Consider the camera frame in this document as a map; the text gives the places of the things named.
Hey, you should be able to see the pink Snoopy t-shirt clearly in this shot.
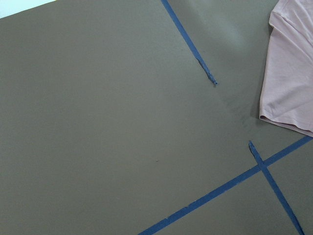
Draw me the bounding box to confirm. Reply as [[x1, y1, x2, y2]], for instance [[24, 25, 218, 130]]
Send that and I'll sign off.
[[259, 0, 313, 136]]

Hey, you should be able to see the crossing blue tape strip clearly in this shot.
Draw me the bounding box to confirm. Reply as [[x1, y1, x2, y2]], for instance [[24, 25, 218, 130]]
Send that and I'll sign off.
[[140, 136, 313, 235]]

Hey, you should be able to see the blue tape strip left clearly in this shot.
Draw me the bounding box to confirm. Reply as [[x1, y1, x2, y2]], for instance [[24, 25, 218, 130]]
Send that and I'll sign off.
[[161, 0, 218, 86]]

